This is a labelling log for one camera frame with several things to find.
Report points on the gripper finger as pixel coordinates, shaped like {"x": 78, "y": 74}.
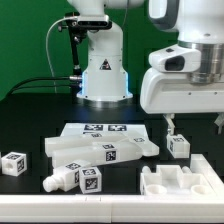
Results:
{"x": 220, "y": 122}
{"x": 169, "y": 119}

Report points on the white L-shaped border fence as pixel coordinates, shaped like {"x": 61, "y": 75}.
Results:
{"x": 121, "y": 208}

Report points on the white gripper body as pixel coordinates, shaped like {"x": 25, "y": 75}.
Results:
{"x": 172, "y": 93}

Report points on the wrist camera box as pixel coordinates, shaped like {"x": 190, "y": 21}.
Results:
{"x": 175, "y": 59}

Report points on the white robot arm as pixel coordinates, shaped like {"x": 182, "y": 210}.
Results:
{"x": 198, "y": 23}

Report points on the white chair seat part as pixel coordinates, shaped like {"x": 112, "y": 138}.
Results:
{"x": 173, "y": 180}

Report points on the white cube nut far left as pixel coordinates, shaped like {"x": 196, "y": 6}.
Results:
{"x": 14, "y": 163}

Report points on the white long side bar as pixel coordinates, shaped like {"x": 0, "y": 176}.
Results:
{"x": 102, "y": 153}
{"x": 71, "y": 141}

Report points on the black camera on stand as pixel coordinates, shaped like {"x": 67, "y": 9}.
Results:
{"x": 77, "y": 23}

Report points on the white cube nut with tag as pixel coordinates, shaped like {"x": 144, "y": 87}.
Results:
{"x": 90, "y": 180}

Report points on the white long side bar lower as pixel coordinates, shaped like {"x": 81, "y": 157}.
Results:
{"x": 102, "y": 153}

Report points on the white long side bar upper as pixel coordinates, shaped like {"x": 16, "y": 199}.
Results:
{"x": 71, "y": 141}

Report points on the white flat chair back panel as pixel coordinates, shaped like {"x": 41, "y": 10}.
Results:
{"x": 81, "y": 128}

